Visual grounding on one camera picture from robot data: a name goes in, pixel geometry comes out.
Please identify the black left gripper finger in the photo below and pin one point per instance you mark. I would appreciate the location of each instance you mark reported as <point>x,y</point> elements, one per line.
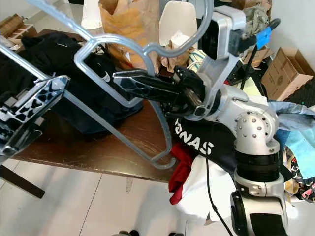
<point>39,98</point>

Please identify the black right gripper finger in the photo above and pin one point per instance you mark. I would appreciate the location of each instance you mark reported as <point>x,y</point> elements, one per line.
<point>145,84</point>

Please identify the grey translucent plastic hanger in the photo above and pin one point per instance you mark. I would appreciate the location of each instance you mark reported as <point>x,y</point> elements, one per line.
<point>118,131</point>

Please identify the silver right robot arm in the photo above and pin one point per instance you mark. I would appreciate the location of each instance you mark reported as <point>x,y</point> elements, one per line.
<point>256,132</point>

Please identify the striped cloth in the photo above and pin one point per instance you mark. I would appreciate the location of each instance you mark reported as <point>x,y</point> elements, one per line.
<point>199,56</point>

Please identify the black shirt white lettering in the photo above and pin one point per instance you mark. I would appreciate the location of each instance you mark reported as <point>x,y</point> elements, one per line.
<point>88,108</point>

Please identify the black patterned garment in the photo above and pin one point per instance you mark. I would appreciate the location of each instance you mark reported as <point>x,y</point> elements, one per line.
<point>59,49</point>

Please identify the brown paper bag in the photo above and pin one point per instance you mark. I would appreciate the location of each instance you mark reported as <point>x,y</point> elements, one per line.
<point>128,29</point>

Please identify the white plastic chair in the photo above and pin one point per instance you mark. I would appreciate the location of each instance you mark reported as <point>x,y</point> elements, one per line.
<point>177,17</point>

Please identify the dark brown wooden table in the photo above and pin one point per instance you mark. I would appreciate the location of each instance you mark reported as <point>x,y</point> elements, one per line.
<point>113,157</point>

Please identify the red cloth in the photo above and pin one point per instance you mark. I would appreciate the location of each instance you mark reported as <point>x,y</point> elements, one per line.
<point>179,177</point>

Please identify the brown cardboard box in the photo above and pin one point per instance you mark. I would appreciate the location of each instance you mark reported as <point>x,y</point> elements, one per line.
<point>288,73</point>

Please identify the olive green bag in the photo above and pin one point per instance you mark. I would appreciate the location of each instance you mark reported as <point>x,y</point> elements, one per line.
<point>258,17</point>

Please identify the white cloth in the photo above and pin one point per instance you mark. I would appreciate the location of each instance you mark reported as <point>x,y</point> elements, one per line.
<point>202,196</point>

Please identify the light blue cloth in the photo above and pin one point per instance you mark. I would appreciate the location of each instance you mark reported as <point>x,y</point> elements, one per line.
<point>295,128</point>

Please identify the colourful patterned cloth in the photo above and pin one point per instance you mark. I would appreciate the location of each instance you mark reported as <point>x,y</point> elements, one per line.
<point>300,177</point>

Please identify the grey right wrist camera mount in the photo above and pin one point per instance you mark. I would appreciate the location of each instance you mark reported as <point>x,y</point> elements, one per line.
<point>231,29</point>

